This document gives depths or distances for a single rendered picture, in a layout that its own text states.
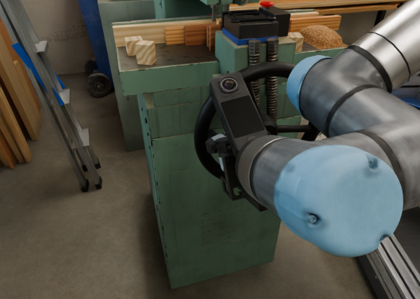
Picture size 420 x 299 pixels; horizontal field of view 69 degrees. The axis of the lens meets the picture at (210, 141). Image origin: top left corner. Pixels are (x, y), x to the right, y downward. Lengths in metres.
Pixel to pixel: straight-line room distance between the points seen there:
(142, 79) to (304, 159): 0.54
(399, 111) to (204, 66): 0.50
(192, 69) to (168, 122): 0.15
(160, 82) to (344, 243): 0.58
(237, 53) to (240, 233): 0.71
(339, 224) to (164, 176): 0.70
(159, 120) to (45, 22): 2.51
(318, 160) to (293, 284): 1.17
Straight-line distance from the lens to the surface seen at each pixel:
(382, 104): 0.32
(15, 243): 1.68
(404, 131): 0.29
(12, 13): 1.41
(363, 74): 0.38
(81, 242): 1.55
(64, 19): 3.17
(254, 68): 0.57
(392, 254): 1.29
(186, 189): 0.92
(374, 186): 0.23
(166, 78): 0.72
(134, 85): 0.72
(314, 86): 0.37
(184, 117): 0.78
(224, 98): 0.39
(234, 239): 1.18
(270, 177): 0.26
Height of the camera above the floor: 1.15
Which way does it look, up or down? 35 degrees down
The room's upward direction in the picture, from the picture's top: straight up
